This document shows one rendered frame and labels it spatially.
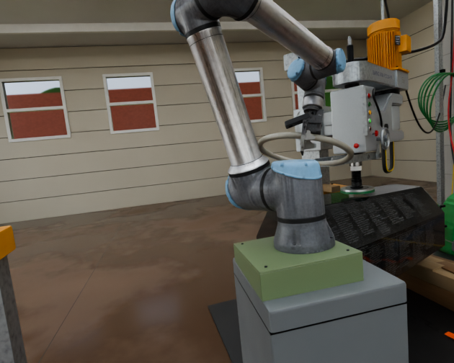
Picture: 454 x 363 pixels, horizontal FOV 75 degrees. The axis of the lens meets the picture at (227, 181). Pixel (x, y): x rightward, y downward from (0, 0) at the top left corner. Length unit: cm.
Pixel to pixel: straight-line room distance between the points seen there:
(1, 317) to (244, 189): 83
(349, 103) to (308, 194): 128
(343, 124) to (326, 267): 138
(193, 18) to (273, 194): 57
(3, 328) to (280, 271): 83
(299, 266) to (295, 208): 17
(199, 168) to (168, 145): 100
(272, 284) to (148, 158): 719
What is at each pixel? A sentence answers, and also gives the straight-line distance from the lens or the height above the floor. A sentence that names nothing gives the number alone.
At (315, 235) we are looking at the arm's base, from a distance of 91.
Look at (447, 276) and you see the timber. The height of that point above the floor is 24.
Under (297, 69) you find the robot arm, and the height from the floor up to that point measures 155.
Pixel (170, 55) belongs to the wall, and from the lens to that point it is 824.
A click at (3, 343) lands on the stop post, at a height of 75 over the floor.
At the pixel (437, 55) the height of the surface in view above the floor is 213.
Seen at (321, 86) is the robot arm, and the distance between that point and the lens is 145.
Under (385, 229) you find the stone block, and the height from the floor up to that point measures 67.
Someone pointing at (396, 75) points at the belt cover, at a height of 168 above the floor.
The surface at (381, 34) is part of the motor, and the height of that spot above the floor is 201.
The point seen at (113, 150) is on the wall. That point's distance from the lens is 795.
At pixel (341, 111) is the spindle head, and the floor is 142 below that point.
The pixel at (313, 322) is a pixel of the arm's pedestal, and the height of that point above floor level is 80.
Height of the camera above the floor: 126
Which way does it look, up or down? 6 degrees down
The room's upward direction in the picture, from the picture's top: 6 degrees counter-clockwise
